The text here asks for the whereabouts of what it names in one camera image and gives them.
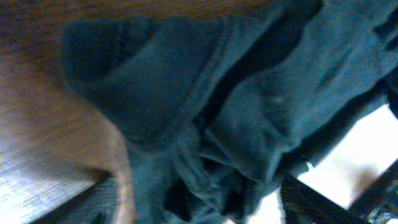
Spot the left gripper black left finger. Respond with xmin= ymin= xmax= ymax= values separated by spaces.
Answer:
xmin=32 ymin=174 xmax=118 ymax=224

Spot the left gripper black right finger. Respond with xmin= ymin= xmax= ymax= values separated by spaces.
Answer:
xmin=280 ymin=175 xmax=367 ymax=224

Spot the dark green t-shirt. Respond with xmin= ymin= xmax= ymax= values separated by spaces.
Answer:
xmin=62 ymin=0 xmax=397 ymax=223

